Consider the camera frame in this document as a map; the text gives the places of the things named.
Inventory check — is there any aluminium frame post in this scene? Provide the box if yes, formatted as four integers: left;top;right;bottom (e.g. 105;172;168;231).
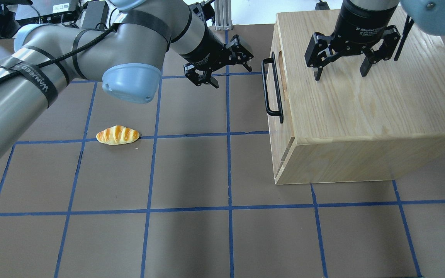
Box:
213;0;233;31

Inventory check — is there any wooden drawer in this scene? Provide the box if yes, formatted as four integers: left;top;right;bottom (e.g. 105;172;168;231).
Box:
267;51;294;176

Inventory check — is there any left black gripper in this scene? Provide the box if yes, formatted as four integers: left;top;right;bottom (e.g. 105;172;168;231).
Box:
182;29;254;88

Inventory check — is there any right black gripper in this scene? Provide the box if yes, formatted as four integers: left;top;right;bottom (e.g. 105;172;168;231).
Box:
304;0;401;81

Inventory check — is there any black drawer handle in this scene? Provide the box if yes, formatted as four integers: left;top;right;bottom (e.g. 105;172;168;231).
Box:
262;52;284;124

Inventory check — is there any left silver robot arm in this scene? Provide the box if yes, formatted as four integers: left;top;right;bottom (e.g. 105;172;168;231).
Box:
0;0;254;158

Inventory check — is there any wooden drawer cabinet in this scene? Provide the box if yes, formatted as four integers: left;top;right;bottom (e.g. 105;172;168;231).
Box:
268;10;445;185

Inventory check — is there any toy bread roll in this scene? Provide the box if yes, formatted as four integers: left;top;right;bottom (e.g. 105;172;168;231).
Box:
96;125;141;146

